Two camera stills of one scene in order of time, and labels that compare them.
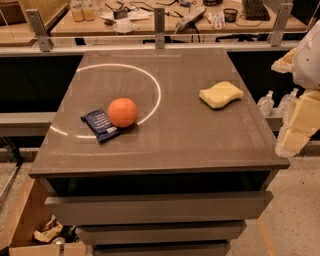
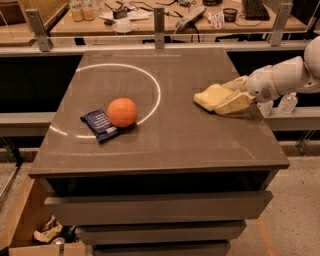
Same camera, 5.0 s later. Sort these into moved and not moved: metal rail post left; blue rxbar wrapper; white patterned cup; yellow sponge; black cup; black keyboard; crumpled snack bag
Moved: yellow sponge
Not moved: blue rxbar wrapper; crumpled snack bag; black keyboard; black cup; metal rail post left; white patterned cup
